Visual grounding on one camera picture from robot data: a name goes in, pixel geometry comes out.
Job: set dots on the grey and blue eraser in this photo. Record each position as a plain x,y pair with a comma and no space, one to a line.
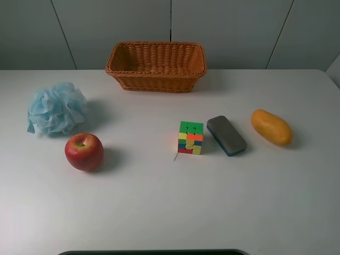
226,135

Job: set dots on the multicoloured puzzle cube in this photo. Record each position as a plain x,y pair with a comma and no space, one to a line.
190,138

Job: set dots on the brown wicker basket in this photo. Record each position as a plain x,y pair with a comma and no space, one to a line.
156,66

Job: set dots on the red apple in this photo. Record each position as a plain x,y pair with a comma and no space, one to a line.
84,151

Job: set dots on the orange mango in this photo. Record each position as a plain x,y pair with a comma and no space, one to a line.
271,127

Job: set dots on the light blue bath loofah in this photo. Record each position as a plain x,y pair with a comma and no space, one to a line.
58,109

